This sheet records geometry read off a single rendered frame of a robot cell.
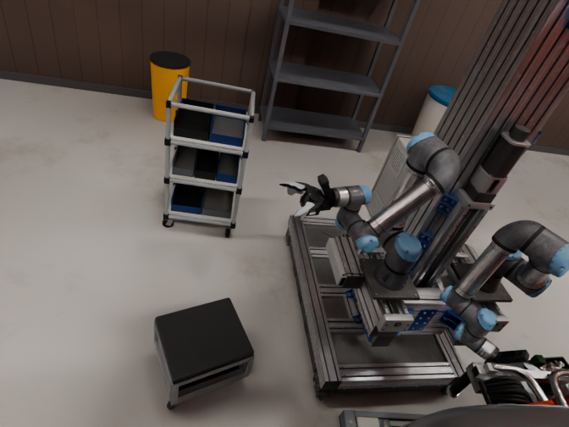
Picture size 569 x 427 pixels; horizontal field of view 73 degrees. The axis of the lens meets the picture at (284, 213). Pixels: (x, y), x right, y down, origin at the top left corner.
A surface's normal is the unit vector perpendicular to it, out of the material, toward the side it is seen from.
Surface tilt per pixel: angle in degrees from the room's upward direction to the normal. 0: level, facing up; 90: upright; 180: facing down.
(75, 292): 0
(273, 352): 0
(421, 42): 90
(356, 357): 0
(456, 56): 90
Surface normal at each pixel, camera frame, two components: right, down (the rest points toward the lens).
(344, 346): 0.21, -0.74
